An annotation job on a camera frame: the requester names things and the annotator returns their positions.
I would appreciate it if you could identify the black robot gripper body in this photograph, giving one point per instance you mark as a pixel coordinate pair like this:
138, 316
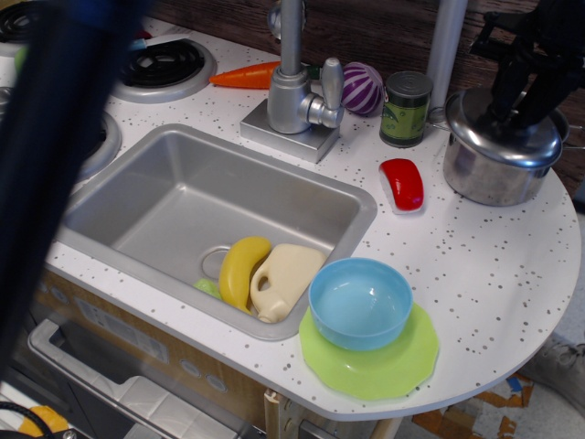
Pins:
549, 38

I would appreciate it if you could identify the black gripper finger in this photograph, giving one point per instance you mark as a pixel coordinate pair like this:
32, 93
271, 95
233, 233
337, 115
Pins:
510, 80
547, 91

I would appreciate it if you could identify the steel pot lid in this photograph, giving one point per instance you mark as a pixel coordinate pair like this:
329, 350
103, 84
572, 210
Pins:
482, 139

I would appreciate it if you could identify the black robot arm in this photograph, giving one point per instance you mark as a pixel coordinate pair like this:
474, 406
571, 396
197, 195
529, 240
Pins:
76, 54

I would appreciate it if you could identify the steel cooking pot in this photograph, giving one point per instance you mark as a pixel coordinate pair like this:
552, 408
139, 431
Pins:
494, 184

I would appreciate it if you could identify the grey vertical pole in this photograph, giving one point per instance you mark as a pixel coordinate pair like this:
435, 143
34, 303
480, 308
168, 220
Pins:
445, 42

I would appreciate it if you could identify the green toy can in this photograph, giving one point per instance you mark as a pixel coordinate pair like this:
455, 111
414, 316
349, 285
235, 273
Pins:
405, 110

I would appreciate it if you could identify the purple striped toy onion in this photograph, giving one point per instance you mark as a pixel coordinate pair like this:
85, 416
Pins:
363, 89

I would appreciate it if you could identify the red toy sushi piece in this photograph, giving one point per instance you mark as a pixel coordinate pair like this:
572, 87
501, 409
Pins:
402, 185

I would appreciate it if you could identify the silver toy faucet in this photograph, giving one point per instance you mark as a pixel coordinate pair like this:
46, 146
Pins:
294, 119

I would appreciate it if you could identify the orange toy carrot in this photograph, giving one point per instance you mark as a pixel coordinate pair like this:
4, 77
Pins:
255, 77

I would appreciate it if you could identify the blue plastic bowl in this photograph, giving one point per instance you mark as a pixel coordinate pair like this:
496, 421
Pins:
360, 304

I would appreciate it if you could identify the beige toy jug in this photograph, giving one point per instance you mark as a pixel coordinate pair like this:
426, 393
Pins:
282, 278

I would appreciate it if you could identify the green plastic plate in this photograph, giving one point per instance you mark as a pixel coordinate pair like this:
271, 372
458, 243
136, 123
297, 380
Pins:
386, 373

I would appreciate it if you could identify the yellow toy banana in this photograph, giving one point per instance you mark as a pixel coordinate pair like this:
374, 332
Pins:
238, 266

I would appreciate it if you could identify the back right stove burner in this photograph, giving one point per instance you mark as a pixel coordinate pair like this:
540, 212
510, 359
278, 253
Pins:
165, 73

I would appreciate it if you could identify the stove burner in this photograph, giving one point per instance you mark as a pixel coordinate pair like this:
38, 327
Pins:
15, 28
165, 73
107, 147

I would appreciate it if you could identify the red toy pepper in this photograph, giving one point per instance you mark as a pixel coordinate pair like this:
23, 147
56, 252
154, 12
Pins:
143, 34

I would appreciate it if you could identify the small green toy vegetable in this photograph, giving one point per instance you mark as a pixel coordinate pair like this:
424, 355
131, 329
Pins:
209, 287

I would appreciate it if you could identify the front left stove burner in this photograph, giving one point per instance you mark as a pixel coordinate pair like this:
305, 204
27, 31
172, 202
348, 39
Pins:
107, 147

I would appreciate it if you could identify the back left stove burner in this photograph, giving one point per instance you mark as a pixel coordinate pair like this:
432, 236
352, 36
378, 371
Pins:
15, 28

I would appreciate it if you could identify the toy oven door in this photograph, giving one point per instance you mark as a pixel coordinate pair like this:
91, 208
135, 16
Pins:
118, 399

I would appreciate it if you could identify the yellow object on floor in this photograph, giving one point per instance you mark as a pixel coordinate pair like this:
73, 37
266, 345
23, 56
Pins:
54, 421

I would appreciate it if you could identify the blue handled toy knife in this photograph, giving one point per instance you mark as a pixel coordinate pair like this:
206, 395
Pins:
144, 43

